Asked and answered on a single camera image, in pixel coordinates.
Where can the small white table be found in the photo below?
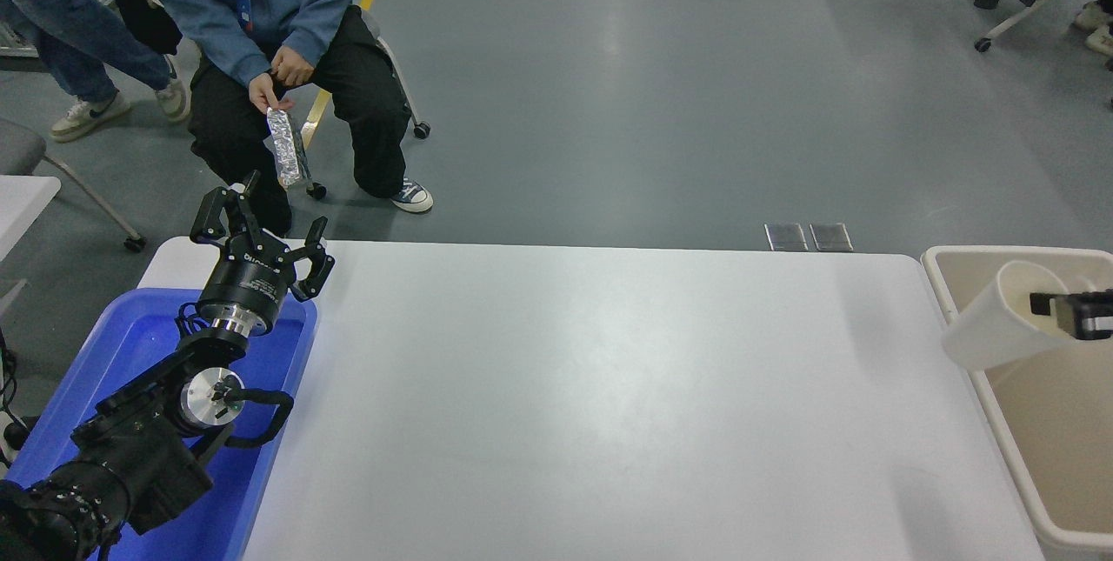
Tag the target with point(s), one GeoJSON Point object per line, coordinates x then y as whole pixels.
{"type": "Point", "coordinates": [22, 200]}

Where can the person with pale shoes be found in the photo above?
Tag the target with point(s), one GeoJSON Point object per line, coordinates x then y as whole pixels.
{"type": "Point", "coordinates": [1097, 39]}

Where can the aluminium frame cart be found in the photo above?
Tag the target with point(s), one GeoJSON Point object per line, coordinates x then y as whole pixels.
{"type": "Point", "coordinates": [10, 41]}

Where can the seated person's left hand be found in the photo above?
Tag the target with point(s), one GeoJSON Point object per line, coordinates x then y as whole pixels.
{"type": "Point", "coordinates": [293, 67]}

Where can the seated person's right hand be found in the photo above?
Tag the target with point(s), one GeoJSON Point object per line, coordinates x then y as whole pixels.
{"type": "Point", "coordinates": [263, 94]}

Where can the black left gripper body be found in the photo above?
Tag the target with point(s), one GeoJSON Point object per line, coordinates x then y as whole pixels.
{"type": "Point", "coordinates": [248, 283]}

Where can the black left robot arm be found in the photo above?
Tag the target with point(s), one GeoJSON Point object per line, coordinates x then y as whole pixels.
{"type": "Point", "coordinates": [130, 457]}

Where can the person in jeans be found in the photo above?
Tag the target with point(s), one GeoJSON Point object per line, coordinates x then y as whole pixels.
{"type": "Point", "coordinates": [61, 22]}

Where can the white paper cup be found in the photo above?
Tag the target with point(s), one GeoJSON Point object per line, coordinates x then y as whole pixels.
{"type": "Point", "coordinates": [983, 335]}

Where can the large pale plastic bin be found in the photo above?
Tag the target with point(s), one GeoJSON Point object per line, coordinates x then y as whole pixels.
{"type": "Point", "coordinates": [1043, 422]}

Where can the blue plastic tray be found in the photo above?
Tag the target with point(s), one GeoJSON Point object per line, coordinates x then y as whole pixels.
{"type": "Point", "coordinates": [130, 343]}

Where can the metal floor socket plate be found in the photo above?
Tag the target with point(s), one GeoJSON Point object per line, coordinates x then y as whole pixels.
{"type": "Point", "coordinates": [786, 237]}
{"type": "Point", "coordinates": [830, 237]}

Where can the white rolling chair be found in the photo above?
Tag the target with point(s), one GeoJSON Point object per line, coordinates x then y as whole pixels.
{"type": "Point", "coordinates": [421, 130]}

